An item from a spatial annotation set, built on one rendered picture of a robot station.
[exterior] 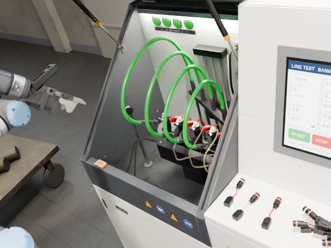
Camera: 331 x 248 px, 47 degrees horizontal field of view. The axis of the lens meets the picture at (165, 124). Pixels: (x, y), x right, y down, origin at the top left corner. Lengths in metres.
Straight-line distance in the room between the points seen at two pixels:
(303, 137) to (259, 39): 0.32
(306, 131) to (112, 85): 0.90
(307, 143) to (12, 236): 0.95
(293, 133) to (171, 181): 0.64
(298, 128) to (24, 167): 2.28
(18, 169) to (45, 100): 1.78
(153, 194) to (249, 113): 0.48
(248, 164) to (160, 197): 0.34
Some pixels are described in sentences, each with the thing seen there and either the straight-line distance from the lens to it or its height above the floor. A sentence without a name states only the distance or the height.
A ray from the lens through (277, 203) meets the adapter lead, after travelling 1.29.
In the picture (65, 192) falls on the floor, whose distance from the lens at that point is 3.19.
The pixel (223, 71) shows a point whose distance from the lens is 1.59.
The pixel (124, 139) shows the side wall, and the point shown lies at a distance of 1.87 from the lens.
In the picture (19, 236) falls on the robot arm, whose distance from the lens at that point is 1.32.
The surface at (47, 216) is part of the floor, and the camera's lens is 3.09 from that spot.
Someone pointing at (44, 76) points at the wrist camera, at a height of 1.46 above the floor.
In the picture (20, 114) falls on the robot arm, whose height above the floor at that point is 1.46.
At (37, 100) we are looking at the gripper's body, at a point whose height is 1.40.
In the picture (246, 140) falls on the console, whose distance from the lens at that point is 1.34.
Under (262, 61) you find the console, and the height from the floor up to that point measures 1.39.
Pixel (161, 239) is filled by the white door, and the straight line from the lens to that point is 1.74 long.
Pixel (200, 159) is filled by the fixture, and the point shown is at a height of 0.98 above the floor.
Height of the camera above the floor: 1.97
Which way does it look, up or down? 35 degrees down
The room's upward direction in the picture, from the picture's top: 17 degrees counter-clockwise
